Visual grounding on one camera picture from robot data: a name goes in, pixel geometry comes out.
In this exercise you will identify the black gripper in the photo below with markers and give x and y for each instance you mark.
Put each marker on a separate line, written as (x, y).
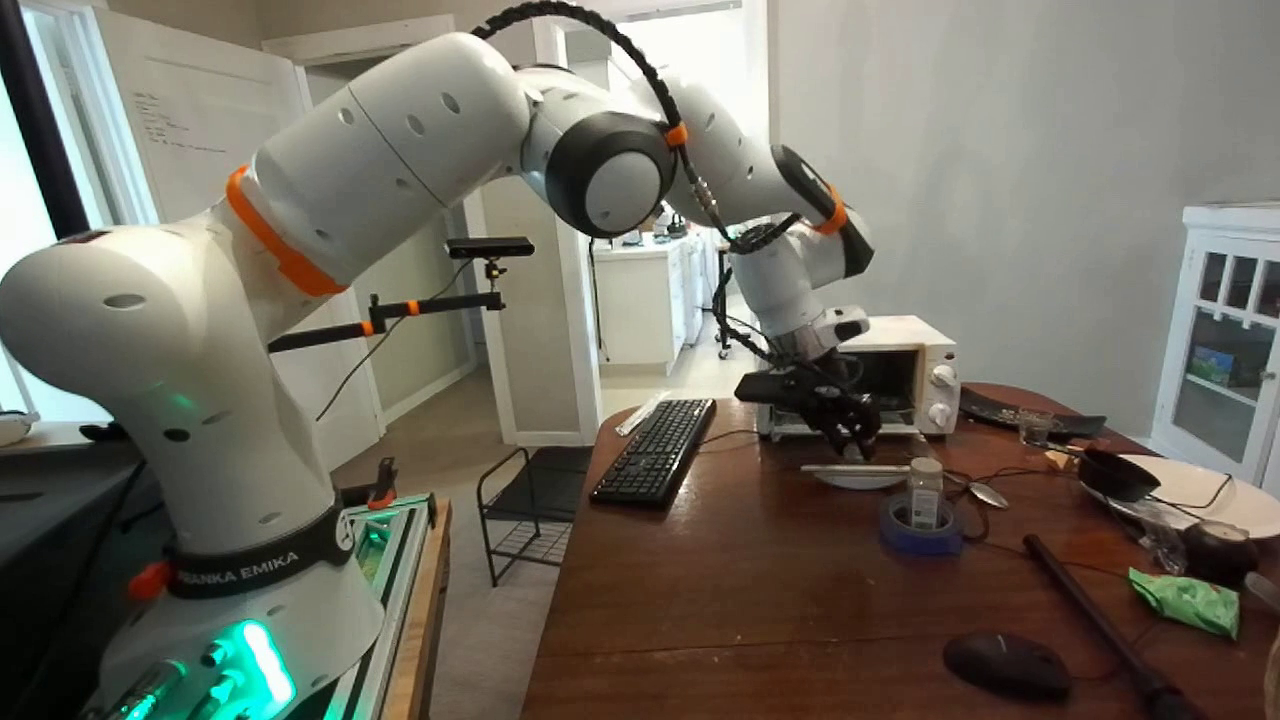
(839, 396)

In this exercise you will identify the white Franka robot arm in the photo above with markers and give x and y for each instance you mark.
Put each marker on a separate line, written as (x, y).
(267, 265)

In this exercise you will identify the white toaster oven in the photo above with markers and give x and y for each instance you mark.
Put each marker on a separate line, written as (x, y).
(921, 373)

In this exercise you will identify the metal spoon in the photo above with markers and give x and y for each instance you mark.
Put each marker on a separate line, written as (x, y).
(989, 492)

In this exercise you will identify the clear drinking glass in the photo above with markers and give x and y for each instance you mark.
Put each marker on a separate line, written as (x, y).
(1036, 430)

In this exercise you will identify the black computer keyboard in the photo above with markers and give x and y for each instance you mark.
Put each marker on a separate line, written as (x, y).
(653, 454)

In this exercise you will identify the black computer mouse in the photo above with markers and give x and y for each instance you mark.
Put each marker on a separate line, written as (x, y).
(1007, 664)

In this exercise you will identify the black metal stool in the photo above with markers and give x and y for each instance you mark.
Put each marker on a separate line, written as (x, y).
(533, 487)

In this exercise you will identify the long black stick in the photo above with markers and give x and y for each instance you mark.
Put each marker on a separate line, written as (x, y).
(1107, 624)

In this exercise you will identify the green crumpled packet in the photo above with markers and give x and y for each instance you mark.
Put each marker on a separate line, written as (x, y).
(1186, 601)

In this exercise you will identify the white glass door cabinet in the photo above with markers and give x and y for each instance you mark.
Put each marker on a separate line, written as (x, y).
(1225, 344)

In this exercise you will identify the small black gadget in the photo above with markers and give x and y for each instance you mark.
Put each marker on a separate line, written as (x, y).
(1222, 553)

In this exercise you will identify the wooden workbench top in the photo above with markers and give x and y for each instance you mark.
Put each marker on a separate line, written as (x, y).
(425, 624)

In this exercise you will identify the whiteboard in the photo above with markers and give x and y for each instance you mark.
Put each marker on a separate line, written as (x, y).
(175, 107)

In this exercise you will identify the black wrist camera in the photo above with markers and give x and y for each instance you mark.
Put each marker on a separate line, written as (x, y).
(771, 387)

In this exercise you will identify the black stereo camera bar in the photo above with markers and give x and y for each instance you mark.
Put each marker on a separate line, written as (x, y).
(488, 246)

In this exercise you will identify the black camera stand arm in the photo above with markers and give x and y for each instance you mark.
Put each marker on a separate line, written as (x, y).
(402, 316)

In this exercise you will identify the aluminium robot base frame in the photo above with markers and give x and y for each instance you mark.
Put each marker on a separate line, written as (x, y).
(383, 562)

